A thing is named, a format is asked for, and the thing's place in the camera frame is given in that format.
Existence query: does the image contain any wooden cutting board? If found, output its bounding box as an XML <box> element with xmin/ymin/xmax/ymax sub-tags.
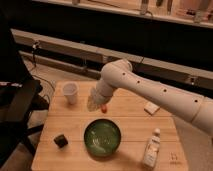
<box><xmin>32</xmin><ymin>81</ymin><xmax>188</xmax><ymax>171</ymax></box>

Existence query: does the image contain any white rectangular block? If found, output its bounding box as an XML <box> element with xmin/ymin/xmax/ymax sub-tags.
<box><xmin>144</xmin><ymin>102</ymin><xmax>160</xmax><ymax>116</ymax></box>

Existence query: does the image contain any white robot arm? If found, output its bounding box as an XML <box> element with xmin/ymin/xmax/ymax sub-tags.
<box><xmin>87</xmin><ymin>59</ymin><xmax>213</xmax><ymax>136</ymax></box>

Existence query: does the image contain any green round plate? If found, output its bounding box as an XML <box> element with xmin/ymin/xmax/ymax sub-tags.
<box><xmin>84</xmin><ymin>119</ymin><xmax>121</xmax><ymax>157</ymax></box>

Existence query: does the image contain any white plastic cup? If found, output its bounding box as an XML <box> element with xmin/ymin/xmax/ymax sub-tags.
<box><xmin>62</xmin><ymin>82</ymin><xmax>78</xmax><ymax>105</ymax></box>

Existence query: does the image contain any black chair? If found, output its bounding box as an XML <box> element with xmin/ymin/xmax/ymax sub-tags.
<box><xmin>0</xmin><ymin>79</ymin><xmax>49</xmax><ymax>168</ymax></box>

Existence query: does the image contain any white lotion tube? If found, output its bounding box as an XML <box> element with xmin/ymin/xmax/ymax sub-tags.
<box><xmin>142</xmin><ymin>128</ymin><xmax>160</xmax><ymax>169</ymax></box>

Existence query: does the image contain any dark brown eraser cube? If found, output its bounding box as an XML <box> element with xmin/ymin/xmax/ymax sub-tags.
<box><xmin>54</xmin><ymin>134</ymin><xmax>68</xmax><ymax>148</ymax></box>

